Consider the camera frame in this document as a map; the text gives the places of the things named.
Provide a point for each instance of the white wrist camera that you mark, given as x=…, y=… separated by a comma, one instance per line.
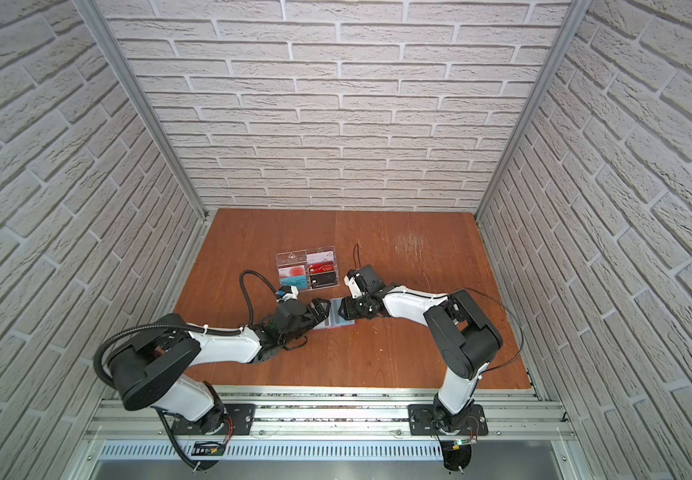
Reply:
x=353, y=283
x=287, y=292

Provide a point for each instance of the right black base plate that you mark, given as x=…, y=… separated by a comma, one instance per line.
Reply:
x=430, y=420

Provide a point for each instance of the white VIP card in organizer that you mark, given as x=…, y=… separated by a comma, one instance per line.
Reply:
x=320, y=257

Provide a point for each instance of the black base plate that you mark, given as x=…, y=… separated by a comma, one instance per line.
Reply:
x=240, y=416
x=430, y=420

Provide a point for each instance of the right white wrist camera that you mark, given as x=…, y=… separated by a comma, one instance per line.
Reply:
x=353, y=283

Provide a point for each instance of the red card in organizer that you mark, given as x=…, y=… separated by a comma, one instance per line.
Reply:
x=321, y=268

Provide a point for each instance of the aluminium mounting rail frame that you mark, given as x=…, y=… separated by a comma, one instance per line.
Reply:
x=336, y=423

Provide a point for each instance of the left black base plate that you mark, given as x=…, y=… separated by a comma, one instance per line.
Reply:
x=240, y=416

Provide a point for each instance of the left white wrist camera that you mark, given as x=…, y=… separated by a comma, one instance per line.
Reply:
x=287, y=292

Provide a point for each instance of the clear acrylic card organizer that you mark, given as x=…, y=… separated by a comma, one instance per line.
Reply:
x=299, y=258

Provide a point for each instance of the red leather card holder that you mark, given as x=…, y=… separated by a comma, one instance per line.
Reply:
x=335, y=319

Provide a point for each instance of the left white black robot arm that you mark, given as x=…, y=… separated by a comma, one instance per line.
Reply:
x=147, y=364

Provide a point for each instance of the black cards in organizer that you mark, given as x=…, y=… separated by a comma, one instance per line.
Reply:
x=323, y=280

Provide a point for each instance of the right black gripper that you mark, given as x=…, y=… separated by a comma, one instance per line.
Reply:
x=349, y=308

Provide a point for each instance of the teal card in organizer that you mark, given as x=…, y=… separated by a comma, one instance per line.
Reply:
x=300, y=282

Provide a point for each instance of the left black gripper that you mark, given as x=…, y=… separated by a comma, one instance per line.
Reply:
x=322, y=306

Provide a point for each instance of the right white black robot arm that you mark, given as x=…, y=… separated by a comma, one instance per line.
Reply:
x=466, y=338

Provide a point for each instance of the white red-dot card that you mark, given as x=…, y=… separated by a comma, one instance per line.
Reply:
x=292, y=271

